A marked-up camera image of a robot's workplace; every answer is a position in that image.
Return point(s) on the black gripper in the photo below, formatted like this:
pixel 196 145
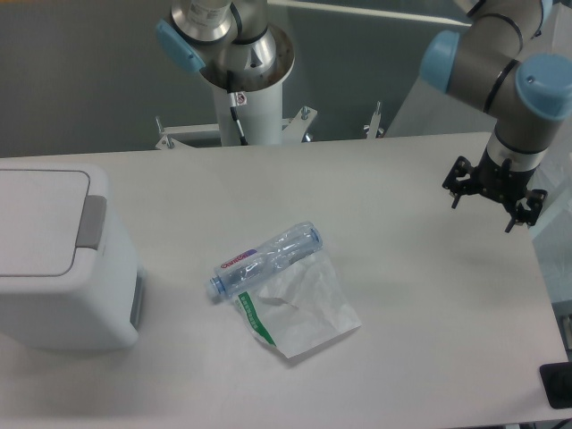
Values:
pixel 499 183

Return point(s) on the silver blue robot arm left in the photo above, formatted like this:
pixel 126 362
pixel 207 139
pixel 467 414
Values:
pixel 195 31

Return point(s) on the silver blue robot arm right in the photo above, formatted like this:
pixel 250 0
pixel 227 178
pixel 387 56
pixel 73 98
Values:
pixel 528 99

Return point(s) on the white plastic trash can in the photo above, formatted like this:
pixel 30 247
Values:
pixel 95 306

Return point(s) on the white trash can lid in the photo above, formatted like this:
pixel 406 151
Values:
pixel 47 214

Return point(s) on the black device at table edge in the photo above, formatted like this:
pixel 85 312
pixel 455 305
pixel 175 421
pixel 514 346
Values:
pixel 556 378

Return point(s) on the clear empty plastic bottle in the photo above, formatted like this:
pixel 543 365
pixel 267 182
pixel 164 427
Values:
pixel 256 265

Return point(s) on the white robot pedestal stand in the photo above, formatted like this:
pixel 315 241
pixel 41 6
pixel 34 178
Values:
pixel 248 103

